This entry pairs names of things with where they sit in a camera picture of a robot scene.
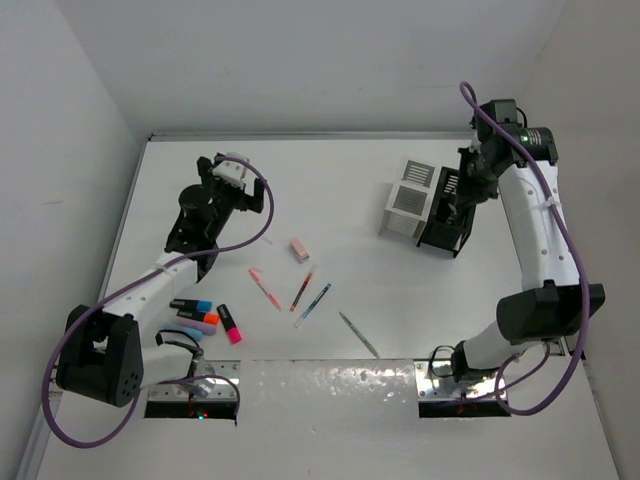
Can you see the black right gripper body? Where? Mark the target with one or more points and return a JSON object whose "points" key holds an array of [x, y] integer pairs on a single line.
{"points": [[477, 182]]}

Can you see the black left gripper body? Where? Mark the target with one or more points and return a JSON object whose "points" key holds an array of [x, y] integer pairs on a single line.
{"points": [[224, 198]]}

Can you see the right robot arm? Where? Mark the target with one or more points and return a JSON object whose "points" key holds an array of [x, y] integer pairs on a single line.
{"points": [[521, 170]]}

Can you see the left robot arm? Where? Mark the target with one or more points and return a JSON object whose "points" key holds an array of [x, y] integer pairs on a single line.
{"points": [[114, 350]]}

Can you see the pink eraser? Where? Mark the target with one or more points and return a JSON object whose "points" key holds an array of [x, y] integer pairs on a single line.
{"points": [[299, 250]]}

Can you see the pink pen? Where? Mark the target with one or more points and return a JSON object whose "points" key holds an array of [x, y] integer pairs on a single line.
{"points": [[267, 292]]}

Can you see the black slotted organizer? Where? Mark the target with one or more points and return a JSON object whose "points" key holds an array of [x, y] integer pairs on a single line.
{"points": [[448, 227]]}

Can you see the red ink pen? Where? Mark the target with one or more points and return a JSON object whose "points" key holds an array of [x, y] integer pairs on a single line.
{"points": [[303, 287]]}

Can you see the blue capped highlighter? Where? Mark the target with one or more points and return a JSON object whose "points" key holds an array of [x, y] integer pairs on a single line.
{"points": [[191, 305]]}

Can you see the white slotted organizer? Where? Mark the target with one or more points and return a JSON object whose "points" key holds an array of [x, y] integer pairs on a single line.
{"points": [[408, 206]]}

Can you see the orange capped highlighter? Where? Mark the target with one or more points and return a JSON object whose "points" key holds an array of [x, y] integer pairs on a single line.
{"points": [[203, 317]]}

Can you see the blue ink pen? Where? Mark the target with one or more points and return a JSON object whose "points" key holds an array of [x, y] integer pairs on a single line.
{"points": [[312, 306]]}

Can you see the purple highlighter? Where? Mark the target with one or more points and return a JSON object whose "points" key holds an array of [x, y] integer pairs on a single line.
{"points": [[205, 328]]}

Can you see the pink highlighter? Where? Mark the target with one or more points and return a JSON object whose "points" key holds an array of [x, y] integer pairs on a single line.
{"points": [[229, 324]]}

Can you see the green pen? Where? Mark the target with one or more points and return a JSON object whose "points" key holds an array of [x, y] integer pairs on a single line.
{"points": [[365, 342]]}

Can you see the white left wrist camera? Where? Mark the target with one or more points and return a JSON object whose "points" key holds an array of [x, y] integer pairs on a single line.
{"points": [[231, 168]]}

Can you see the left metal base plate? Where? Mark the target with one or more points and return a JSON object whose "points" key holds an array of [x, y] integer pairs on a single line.
{"points": [[216, 383]]}

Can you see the metal base plate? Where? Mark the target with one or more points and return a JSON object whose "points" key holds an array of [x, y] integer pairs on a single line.
{"points": [[434, 382], [216, 383]]}

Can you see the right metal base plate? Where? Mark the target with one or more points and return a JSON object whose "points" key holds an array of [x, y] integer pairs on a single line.
{"points": [[434, 382]]}

